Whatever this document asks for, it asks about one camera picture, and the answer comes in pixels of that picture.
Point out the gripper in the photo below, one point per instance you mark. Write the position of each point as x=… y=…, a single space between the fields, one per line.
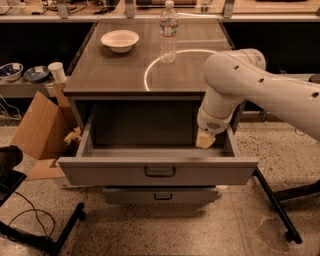
x=210 y=125

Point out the grey top drawer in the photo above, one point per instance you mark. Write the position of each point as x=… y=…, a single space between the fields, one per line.
x=152 y=144

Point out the grey drawer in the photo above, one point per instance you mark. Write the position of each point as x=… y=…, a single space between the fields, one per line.
x=152 y=144
x=160 y=195

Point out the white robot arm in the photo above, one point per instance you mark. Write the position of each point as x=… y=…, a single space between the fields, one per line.
x=233 y=77

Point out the grey drawer cabinet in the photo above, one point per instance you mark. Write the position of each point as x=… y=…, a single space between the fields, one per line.
x=138 y=75

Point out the grey bottom drawer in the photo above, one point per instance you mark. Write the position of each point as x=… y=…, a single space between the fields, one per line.
x=160 y=195

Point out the black stand leg right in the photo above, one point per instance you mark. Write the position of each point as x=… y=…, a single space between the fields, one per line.
x=276 y=197

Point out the black stand leg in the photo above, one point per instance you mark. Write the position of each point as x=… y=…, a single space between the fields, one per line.
x=44 y=243
x=276 y=197

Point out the clear plastic water bottle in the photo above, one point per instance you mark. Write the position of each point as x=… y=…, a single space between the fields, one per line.
x=168 y=26

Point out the white bowl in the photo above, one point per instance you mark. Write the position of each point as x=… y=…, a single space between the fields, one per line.
x=120 y=41

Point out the crumpled brown paper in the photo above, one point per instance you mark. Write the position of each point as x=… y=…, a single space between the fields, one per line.
x=72 y=141

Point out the brown cardboard box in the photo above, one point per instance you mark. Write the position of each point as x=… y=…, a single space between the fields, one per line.
x=41 y=135

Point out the white paper cup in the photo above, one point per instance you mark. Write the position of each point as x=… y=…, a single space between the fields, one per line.
x=57 y=70

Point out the blue patterned bowl right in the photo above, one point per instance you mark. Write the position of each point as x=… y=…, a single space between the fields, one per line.
x=36 y=74

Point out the black stand leg left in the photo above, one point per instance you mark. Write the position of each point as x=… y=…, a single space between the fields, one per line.
x=44 y=243

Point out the black chair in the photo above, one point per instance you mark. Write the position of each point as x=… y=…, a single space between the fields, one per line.
x=10 y=157

